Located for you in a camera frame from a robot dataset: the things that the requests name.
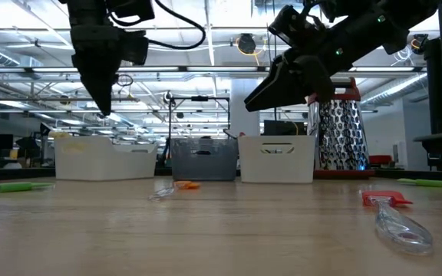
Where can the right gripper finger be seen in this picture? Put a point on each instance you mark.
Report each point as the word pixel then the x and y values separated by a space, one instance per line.
pixel 278 78
pixel 282 99

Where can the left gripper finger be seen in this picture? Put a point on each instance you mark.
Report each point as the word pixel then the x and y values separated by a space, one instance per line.
pixel 107 88
pixel 92 88

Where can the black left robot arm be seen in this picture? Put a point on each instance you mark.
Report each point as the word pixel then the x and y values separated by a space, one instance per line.
pixel 86 11

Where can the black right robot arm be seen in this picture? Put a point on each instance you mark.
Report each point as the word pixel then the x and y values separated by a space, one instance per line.
pixel 378 23

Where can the dark background monitor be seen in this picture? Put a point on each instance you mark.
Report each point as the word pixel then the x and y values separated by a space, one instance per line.
pixel 282 128

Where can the white building column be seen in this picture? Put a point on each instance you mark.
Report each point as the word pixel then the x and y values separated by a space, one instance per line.
pixel 244 111

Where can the white plastic storage bin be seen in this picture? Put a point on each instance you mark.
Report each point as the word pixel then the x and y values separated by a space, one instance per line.
pixel 102 161
pixel 278 166

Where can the long ceiling light bar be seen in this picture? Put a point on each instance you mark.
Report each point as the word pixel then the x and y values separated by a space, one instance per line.
pixel 205 69

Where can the grey translucent plastic bin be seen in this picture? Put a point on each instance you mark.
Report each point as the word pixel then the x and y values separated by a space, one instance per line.
pixel 205 163

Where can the red background box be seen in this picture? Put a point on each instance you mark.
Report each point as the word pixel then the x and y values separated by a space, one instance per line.
pixel 380 160

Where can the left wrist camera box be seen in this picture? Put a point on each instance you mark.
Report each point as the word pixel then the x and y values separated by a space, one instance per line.
pixel 132 8

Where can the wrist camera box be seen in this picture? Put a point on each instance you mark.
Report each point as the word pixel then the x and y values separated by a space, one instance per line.
pixel 290 25
pixel 132 8

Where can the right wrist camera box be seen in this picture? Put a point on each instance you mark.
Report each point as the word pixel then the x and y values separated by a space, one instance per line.
pixel 290 25

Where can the silver ventilation duct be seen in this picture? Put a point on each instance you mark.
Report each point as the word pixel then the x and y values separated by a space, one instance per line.
pixel 393 90

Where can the black background stand frame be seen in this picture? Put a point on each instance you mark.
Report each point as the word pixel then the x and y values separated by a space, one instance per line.
pixel 200 99

